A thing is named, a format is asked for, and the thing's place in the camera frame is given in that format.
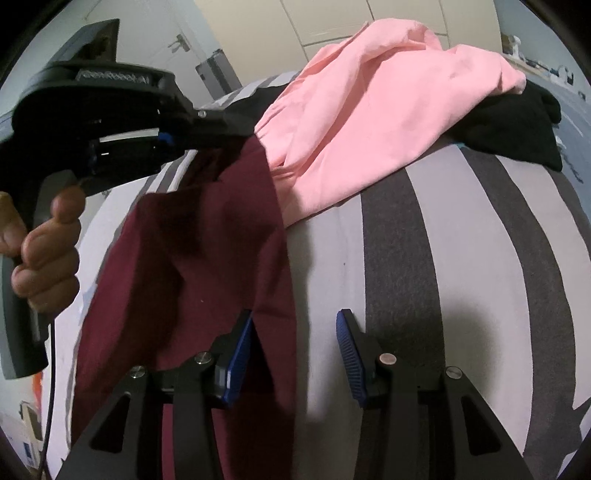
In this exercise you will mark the person's left hand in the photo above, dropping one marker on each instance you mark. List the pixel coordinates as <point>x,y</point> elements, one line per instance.
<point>51,249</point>

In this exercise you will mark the maroon t-shirt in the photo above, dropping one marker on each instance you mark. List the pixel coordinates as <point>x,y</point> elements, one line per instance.
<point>207,258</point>

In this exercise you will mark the grey ribbed suitcase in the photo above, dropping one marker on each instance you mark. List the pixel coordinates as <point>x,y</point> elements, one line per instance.
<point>217,74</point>

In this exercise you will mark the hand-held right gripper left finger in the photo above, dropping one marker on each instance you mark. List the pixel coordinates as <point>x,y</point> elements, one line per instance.
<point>235,364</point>

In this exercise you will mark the white door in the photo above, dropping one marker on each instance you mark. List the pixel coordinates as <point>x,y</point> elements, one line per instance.
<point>152,27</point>

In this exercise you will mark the cream wardrobe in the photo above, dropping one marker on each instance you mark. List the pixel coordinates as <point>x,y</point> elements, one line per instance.
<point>332,23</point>

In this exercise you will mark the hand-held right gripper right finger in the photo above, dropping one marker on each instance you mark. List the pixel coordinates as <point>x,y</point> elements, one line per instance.
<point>353,360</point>

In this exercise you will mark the pink garment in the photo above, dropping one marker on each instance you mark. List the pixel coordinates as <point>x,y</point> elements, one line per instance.
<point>369,120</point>

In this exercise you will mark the black garment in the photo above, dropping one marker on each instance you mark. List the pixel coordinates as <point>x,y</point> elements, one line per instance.
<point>512,129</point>

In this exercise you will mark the white nightstand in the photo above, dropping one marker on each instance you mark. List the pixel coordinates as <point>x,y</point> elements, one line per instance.
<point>545,69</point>

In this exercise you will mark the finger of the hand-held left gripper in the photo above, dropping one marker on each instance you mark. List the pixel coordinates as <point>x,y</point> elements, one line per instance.
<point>221,129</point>

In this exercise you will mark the striped star bed sheet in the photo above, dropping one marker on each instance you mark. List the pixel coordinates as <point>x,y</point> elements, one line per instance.
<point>461,300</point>

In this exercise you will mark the small white device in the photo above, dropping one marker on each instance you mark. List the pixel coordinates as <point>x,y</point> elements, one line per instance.
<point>515,46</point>

